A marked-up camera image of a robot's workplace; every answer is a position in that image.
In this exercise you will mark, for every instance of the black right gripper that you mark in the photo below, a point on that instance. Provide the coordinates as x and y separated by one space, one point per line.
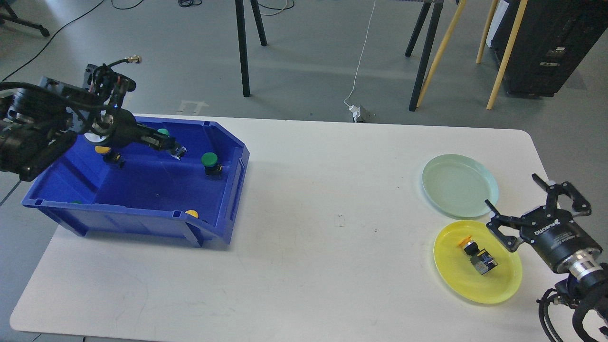
558 240

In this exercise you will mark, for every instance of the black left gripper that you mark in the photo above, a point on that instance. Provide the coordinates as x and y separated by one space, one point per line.
124 129

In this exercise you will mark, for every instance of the yellow button at bin front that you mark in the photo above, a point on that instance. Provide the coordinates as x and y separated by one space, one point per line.
192 213

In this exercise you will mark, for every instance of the white power adapter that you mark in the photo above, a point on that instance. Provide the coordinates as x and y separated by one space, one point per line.
360 114

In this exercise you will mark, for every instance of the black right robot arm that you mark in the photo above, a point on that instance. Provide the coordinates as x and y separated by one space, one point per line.
584 289

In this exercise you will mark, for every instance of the yellow button at bin back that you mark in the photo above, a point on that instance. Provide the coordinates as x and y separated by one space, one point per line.
110 156

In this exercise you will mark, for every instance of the light green plate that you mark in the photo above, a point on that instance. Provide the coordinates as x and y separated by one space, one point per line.
459 186

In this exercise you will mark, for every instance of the black tripod stand right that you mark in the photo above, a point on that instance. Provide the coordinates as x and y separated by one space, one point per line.
435 8

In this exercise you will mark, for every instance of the black equipment cabinet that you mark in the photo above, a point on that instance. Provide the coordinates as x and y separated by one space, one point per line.
553 38

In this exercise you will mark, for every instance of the black tripod stand left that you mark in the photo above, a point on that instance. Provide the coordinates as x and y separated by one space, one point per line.
242 41

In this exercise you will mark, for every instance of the yellow wooden pole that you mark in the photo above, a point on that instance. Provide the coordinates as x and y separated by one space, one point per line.
433 66
507 50

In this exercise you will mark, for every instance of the blue plastic bin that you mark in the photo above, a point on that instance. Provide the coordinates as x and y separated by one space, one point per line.
151 192

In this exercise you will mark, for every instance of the black tripod stand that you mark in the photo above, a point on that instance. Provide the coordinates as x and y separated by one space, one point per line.
242 41
435 8

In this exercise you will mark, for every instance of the green push button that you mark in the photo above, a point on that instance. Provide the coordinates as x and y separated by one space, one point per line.
170 145
212 166

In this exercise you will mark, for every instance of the yellow push button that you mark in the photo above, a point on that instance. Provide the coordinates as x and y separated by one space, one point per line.
480 258

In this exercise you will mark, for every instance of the yellow button at bin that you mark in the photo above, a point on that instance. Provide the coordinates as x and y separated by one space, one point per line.
110 156
192 213

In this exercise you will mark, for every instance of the yellow plate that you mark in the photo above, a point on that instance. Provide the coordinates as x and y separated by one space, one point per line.
454 266

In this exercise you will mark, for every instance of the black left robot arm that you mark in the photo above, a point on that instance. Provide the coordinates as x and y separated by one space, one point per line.
40 123

